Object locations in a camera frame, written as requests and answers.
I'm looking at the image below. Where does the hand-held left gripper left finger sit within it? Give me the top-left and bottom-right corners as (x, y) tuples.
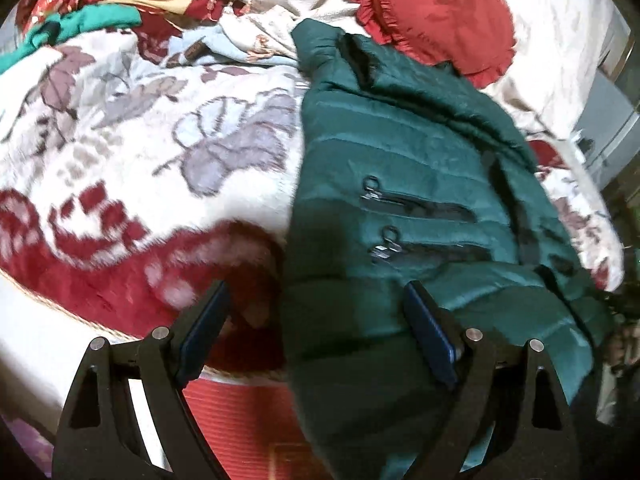
(52, 280), (232, 480)

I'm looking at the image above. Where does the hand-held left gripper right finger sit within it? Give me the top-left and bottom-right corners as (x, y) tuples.
(403, 281), (584, 480)

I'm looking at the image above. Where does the green puffer jacket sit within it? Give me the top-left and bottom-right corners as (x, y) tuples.
(280, 17), (619, 480)

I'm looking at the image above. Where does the red floor mat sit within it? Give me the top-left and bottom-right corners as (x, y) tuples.
(180, 372), (342, 480)

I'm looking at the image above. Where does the floral red and white blanket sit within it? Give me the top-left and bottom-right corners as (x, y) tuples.
(0, 25), (626, 387)

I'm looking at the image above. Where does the grey cabinet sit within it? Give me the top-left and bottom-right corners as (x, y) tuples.
(575, 72), (640, 192)

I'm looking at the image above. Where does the light blue cloth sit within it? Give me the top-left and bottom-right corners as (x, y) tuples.
(177, 25), (301, 69)

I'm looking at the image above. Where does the red heart-shaped ruffled pillow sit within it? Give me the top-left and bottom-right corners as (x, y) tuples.
(346, 0), (517, 89)

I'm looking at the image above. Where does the green and white garment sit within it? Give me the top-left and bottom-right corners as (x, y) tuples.
(0, 4), (144, 74)

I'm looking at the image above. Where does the cream patterned quilt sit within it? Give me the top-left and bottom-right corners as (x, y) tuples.
(180, 0), (632, 142)

